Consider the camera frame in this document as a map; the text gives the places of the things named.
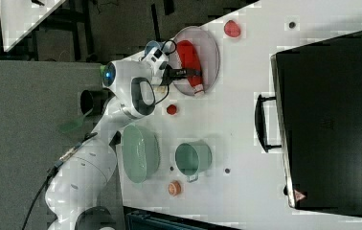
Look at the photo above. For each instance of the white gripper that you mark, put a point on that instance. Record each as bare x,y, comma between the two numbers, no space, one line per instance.
157,60

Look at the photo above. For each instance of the red plush ketchup bottle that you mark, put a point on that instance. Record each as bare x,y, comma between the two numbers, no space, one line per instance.
190,61

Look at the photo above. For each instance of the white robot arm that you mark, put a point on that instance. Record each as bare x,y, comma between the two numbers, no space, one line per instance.
78,177

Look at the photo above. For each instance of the grey round plate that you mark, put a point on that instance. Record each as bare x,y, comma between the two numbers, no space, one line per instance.
208,55

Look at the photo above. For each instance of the blue cup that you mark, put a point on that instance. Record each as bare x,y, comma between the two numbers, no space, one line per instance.
152,44

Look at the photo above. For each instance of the large red strawberry toy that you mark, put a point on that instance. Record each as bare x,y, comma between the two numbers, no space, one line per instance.
232,29

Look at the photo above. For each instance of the green oval colander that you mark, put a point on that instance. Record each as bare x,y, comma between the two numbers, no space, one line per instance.
141,153

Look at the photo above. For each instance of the black round pot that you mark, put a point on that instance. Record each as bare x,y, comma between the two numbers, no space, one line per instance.
92,102

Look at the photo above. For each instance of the green metal pot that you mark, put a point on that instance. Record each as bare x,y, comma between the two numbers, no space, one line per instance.
193,158

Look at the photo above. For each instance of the orange slice toy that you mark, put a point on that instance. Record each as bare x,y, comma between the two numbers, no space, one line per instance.
174,188

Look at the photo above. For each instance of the green plastic spatula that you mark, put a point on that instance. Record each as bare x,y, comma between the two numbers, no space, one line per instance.
74,124

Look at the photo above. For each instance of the black toaster oven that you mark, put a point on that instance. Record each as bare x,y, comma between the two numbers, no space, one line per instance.
318,95

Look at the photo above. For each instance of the white side table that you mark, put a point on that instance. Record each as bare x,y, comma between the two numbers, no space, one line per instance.
19,17

